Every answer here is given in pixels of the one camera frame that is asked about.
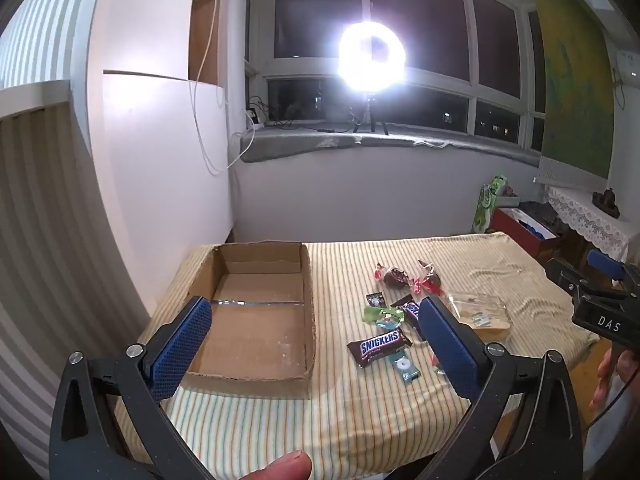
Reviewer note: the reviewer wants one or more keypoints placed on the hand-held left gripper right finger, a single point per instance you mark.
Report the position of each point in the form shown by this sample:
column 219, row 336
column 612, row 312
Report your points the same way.
column 450, row 350

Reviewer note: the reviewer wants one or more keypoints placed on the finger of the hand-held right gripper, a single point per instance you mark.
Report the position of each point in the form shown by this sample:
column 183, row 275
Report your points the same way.
column 567, row 275
column 606, row 262

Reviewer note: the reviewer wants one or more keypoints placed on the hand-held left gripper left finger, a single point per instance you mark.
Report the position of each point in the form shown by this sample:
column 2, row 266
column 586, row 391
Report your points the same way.
column 180, row 350

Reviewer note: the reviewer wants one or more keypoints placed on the mint candy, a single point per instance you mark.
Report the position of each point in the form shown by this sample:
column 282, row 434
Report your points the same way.
column 403, row 364

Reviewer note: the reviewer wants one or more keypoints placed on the small dark chocolate bar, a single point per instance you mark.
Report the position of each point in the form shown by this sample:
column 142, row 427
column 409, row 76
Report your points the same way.
column 411, row 312

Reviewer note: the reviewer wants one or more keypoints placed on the brown chocolate bar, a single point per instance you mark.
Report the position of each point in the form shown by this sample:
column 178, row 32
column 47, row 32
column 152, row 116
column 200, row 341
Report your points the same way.
column 377, row 346

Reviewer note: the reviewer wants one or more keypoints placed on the cardboard box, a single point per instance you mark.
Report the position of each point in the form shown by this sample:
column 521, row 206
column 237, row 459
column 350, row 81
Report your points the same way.
column 250, row 330

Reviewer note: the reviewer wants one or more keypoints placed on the green candy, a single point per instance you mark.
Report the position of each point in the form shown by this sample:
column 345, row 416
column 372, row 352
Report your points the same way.
column 382, row 316

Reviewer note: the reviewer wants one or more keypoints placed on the person's right hand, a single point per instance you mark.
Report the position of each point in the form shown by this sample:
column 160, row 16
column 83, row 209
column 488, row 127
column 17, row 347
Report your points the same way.
column 606, row 380

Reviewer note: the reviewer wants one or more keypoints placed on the person's left hand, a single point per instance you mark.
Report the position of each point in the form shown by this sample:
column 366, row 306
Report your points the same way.
column 280, row 467

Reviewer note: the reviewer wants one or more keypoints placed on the white lace cloth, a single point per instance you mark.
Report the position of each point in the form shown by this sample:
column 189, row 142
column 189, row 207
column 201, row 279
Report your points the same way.
column 590, row 220

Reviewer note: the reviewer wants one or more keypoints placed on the clear plastic biscuit packet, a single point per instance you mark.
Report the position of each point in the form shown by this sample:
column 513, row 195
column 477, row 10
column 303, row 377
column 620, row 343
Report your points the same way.
column 480, row 315

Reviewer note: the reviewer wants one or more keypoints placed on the dark figurine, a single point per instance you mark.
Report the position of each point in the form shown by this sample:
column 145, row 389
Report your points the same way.
column 607, row 202

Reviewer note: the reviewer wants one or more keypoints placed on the red box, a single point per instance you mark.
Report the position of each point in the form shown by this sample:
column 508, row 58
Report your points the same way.
column 520, row 237

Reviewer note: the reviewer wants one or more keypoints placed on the round chocolate candy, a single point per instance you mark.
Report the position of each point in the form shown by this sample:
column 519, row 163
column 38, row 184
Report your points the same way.
column 429, row 280
column 395, row 276

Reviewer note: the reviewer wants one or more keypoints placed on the small black candy packet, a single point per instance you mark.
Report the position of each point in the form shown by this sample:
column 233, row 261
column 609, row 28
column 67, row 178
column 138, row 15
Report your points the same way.
column 375, row 300

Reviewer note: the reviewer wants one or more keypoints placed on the green gift bag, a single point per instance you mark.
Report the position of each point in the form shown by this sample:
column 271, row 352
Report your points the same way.
column 487, row 210

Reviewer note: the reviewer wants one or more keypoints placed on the white cabinet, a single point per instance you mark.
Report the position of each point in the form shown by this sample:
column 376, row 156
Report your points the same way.
column 150, row 160

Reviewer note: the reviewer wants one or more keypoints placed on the white power strip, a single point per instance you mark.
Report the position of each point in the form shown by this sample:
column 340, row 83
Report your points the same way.
column 254, row 116

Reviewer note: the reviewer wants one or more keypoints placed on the large window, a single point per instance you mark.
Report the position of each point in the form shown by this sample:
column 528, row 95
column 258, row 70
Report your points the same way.
column 425, row 20

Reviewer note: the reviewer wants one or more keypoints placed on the green wall poster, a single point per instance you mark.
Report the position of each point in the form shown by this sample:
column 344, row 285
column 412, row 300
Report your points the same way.
column 570, row 85

